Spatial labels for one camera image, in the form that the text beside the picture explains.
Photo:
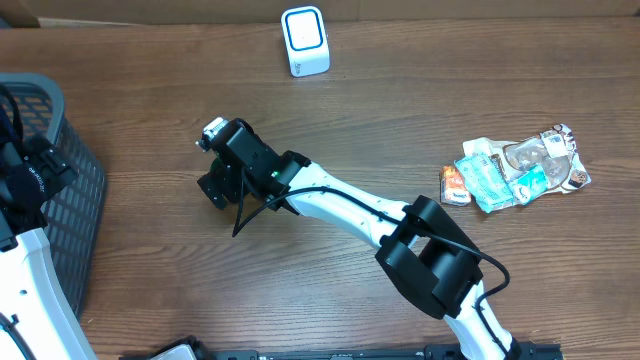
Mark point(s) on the green lid jar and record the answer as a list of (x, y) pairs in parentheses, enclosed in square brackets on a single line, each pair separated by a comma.
[(217, 165)]

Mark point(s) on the orange small box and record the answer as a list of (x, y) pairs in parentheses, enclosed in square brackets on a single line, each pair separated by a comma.
[(452, 187)]

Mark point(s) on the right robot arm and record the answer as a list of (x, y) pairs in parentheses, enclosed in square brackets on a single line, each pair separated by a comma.
[(429, 259)]

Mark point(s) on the brown white snack bag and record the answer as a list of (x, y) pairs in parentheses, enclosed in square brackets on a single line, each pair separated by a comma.
[(555, 150)]

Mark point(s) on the grey plastic basket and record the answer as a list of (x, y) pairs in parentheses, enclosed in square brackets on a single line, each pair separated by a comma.
[(74, 214)]

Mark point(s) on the teal tissue pack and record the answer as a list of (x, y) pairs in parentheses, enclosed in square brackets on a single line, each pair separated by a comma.
[(485, 183)]

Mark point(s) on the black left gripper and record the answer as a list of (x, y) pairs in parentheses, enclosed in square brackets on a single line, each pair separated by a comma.
[(38, 163)]

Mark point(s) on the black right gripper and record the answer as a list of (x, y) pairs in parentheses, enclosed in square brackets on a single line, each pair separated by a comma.
[(231, 180)]

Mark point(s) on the white barcode scanner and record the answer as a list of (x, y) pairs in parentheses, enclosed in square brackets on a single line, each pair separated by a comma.
[(305, 41)]

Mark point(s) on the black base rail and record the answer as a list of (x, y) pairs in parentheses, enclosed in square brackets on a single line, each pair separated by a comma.
[(429, 352)]

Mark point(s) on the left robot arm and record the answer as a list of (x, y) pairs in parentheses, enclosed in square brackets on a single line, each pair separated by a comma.
[(37, 321)]

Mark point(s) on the teal white small carton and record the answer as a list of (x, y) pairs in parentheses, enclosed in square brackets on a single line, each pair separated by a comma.
[(529, 185)]

